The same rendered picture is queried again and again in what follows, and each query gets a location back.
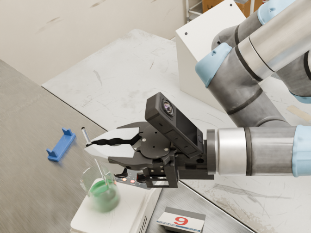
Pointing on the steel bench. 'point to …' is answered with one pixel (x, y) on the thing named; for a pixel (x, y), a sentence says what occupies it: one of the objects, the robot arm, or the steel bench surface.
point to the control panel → (133, 180)
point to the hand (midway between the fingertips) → (91, 144)
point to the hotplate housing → (149, 200)
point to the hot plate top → (134, 197)
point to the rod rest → (61, 145)
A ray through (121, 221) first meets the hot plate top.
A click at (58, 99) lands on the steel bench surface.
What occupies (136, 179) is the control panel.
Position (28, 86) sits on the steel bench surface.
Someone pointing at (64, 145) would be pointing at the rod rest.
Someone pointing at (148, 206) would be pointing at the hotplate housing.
